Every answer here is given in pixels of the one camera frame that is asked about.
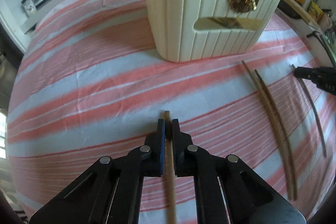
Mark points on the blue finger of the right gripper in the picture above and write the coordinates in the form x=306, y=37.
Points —
x=323, y=77

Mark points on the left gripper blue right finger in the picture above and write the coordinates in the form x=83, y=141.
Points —
x=227, y=190

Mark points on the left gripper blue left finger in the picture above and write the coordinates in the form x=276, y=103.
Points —
x=109, y=191

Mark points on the wooden cutting board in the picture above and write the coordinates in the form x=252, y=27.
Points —
x=304, y=14

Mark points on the yellow snack packet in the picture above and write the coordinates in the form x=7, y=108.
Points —
x=315, y=11

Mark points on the pink striped tablecloth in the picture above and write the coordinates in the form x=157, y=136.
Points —
x=92, y=84

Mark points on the cream utensil holder box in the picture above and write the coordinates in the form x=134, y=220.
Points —
x=187, y=30

